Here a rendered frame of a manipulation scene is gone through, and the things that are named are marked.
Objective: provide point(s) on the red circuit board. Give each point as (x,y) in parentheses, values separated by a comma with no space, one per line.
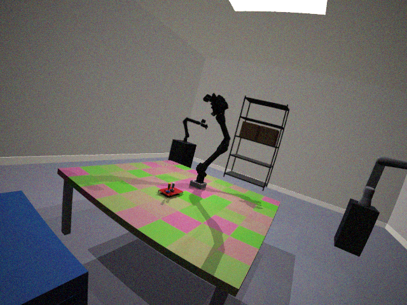
(170,190)

